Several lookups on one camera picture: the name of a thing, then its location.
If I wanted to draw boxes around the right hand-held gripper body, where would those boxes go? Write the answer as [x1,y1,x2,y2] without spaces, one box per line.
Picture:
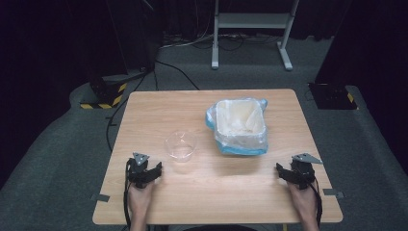
[286,152,323,191]

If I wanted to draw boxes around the blue trash bin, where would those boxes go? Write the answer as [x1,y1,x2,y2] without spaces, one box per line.
[205,97,269,157]

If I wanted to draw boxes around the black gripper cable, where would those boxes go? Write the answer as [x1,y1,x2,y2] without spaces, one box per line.
[122,158,133,229]
[312,176,323,229]

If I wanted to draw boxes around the white floor cables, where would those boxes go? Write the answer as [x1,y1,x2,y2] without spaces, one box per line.
[159,32,216,50]

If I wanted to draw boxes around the grey tape piece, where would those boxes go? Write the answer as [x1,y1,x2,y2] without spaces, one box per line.
[89,193,111,203]
[322,188,345,199]

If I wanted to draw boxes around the white metal stand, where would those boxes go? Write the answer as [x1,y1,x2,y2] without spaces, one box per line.
[210,0,300,72]

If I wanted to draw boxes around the clear plastic bin liner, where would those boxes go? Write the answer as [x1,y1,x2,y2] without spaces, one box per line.
[206,97,269,152]

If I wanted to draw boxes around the black floor plate yellow tape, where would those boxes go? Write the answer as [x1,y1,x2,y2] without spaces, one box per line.
[308,82,358,111]

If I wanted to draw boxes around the black floor cable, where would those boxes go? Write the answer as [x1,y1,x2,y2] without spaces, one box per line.
[105,72,149,152]
[155,59,201,91]

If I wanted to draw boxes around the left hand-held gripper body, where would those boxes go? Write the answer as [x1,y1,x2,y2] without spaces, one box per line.
[126,152,157,190]

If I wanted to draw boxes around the clear glass bowl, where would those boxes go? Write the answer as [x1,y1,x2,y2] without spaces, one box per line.
[164,129,197,164]

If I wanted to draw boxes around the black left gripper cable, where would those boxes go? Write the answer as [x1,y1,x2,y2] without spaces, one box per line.
[122,158,133,229]

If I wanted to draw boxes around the person's right hand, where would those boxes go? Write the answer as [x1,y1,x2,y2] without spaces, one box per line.
[286,181,319,223]

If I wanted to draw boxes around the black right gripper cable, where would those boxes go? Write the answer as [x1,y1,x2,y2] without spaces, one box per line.
[312,176,323,229]

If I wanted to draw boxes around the black base with striped tape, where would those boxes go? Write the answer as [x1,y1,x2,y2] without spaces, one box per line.
[79,74,128,111]

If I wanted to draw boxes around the dark upright stand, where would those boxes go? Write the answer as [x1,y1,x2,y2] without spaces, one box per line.
[105,0,163,76]

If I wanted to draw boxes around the person's left hand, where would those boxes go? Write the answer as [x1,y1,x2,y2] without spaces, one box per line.
[127,182,155,221]

